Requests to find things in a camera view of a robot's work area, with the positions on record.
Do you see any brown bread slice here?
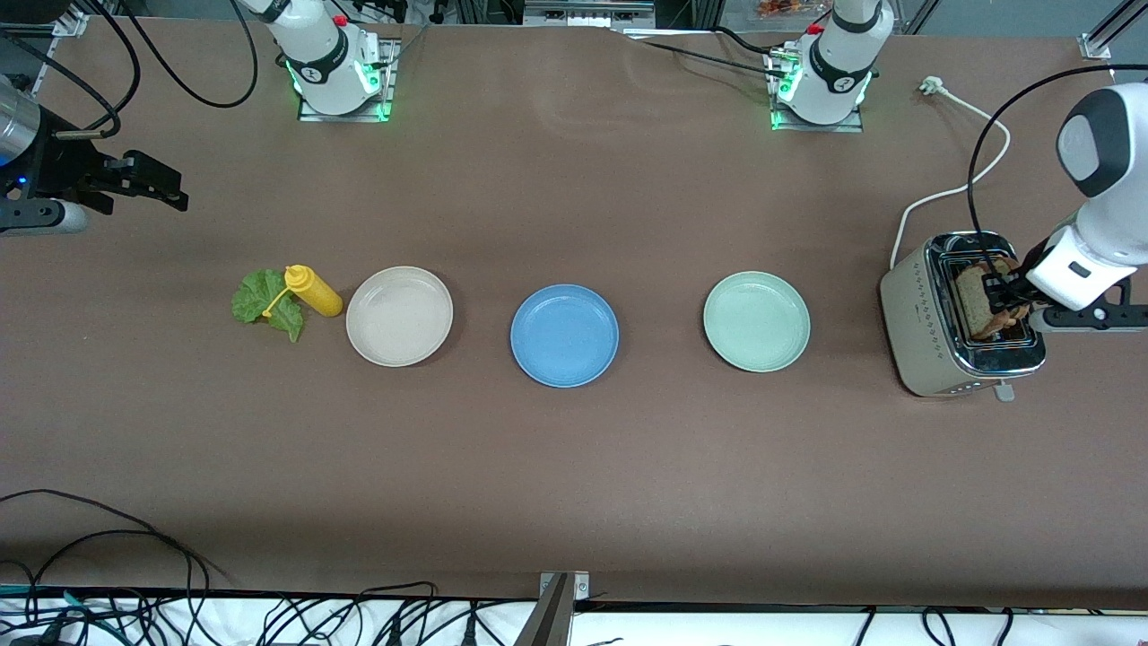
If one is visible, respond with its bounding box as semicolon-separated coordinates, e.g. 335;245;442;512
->
954;267;998;341
991;258;1031;336

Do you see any green lettuce leaf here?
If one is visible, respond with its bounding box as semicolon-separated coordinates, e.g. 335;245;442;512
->
230;268;306;344

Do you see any yellow mustard squeeze bottle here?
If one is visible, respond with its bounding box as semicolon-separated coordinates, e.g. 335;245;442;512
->
261;265;344;321

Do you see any blue round plate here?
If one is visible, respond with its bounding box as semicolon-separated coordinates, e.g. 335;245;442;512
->
509;284;621;388

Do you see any pale green round plate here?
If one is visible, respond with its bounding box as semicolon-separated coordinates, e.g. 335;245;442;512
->
702;270;812;373

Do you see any beige round plate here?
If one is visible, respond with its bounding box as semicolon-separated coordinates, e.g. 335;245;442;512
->
345;266;455;368

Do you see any beige chrome two-slot toaster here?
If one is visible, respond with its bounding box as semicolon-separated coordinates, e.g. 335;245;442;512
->
879;231;1048;402

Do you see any silver metal box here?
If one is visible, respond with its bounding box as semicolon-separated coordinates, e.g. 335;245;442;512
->
523;0;657;30

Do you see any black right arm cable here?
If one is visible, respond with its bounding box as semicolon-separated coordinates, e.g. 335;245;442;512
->
0;0;261;144

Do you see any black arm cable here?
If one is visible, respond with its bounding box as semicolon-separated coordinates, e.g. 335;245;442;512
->
0;0;261;144
967;63;1148;272

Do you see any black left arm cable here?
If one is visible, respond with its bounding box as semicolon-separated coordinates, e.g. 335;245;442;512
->
967;63;1148;272

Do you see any grey perforated side rail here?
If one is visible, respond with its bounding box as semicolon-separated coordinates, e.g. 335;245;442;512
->
22;34;64;100

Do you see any aluminium frame profile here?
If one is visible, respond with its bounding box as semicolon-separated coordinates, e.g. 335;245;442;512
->
52;0;122;37
1079;0;1148;60

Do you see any white toaster power cord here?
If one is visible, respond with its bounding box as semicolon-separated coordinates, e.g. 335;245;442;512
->
890;75;1013;270

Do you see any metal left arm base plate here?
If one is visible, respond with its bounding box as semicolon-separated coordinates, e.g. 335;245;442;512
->
770;45;866;134

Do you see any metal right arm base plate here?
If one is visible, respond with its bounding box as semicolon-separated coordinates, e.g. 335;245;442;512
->
298;38;400;124

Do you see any thin black cable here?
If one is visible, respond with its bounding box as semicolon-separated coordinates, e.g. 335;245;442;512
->
0;488;230;584
0;529;212;646

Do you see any black base power cable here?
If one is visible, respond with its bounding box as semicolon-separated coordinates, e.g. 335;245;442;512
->
619;25;795;80

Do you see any metal table edge bracket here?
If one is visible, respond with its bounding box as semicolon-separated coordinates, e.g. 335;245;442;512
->
518;571;591;646

